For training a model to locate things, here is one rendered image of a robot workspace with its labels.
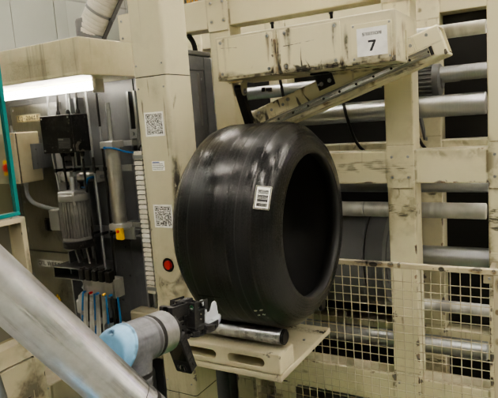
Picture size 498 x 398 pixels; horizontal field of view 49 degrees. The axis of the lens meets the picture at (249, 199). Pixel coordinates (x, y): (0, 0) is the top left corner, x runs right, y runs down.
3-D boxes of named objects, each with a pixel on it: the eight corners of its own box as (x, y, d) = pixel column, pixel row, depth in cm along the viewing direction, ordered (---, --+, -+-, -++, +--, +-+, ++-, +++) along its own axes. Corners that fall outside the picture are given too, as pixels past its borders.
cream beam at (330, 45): (216, 82, 184) (213, 37, 182) (253, 83, 206) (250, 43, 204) (396, 61, 154) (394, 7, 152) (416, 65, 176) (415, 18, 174)
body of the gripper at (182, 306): (210, 298, 127) (179, 309, 116) (210, 335, 127) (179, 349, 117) (183, 294, 131) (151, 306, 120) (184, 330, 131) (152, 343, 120)
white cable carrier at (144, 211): (147, 293, 183) (133, 151, 176) (156, 288, 187) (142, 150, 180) (157, 294, 180) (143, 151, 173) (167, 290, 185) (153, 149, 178)
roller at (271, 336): (185, 311, 169) (190, 321, 171) (177, 321, 165) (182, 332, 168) (286, 325, 151) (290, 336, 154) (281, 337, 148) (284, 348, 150)
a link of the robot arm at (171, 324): (168, 360, 112) (133, 353, 117) (182, 353, 117) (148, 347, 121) (167, 317, 112) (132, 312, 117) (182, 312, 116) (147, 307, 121)
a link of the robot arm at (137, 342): (91, 376, 106) (89, 325, 106) (134, 358, 117) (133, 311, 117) (127, 384, 101) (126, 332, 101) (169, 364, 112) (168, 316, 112)
